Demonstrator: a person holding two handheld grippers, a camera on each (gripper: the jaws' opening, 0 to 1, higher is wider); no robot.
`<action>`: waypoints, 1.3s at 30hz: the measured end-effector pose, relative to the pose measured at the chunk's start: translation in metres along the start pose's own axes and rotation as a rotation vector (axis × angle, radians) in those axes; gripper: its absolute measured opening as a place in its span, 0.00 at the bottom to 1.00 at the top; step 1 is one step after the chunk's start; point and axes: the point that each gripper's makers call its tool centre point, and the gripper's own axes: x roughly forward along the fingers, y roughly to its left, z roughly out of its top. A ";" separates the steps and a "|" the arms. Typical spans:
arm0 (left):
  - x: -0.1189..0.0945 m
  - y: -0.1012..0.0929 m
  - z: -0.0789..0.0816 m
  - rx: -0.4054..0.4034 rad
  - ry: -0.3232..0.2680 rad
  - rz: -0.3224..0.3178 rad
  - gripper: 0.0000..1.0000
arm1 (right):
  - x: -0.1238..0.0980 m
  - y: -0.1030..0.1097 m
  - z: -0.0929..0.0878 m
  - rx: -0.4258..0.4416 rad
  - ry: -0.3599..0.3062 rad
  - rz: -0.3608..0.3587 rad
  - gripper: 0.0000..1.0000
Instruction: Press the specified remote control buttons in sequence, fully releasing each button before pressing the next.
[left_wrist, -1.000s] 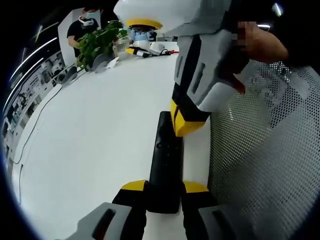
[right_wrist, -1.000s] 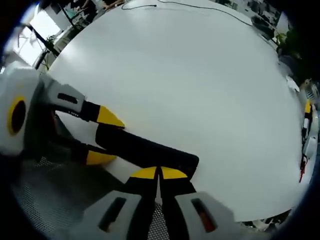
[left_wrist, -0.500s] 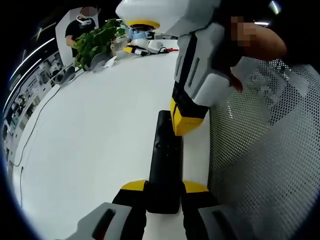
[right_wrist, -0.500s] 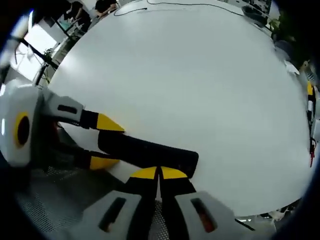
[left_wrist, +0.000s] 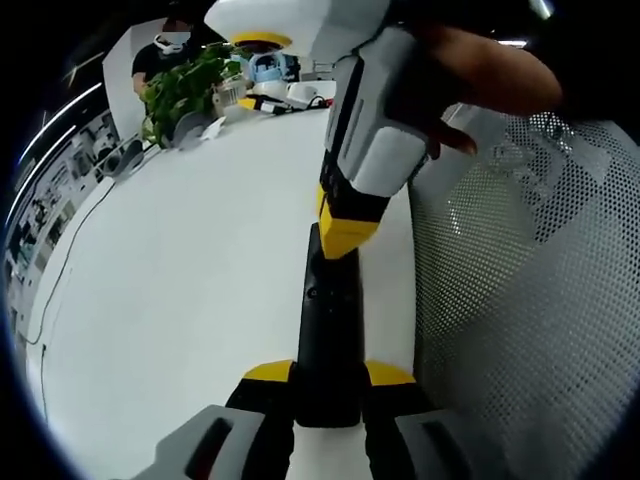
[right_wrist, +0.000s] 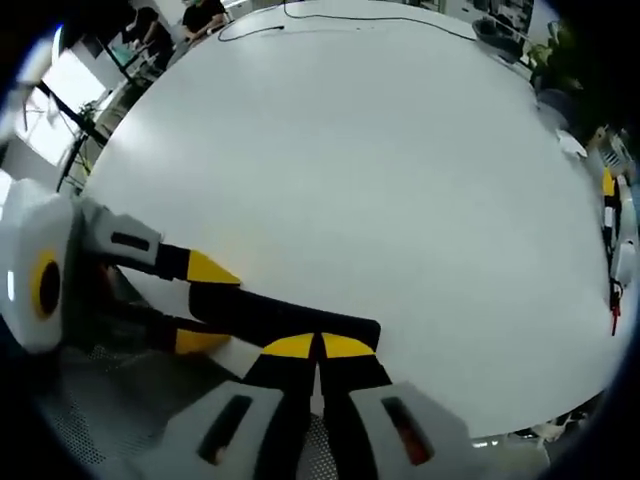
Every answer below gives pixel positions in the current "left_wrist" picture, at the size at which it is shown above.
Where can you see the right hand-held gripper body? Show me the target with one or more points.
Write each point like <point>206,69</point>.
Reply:
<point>300,20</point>

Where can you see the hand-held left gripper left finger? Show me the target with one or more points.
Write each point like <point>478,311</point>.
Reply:
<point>240,430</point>

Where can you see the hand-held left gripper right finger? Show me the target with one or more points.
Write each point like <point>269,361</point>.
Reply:
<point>410,435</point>

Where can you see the black remote control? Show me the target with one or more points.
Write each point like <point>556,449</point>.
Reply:
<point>327,325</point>

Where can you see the person's right hand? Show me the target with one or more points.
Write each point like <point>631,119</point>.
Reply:
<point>490,75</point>

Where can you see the blue and white water bottle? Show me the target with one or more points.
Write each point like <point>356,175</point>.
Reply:
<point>267,67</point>

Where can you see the spare hand-held gripper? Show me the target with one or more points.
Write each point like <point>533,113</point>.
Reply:
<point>300,92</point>

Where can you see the crumpled white paper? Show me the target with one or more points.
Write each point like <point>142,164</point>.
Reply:
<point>212,130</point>

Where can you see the green plant in glass jar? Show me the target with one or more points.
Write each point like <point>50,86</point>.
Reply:
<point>175,95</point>

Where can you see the grey mesh office chair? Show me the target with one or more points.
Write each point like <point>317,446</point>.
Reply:
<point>525,300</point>

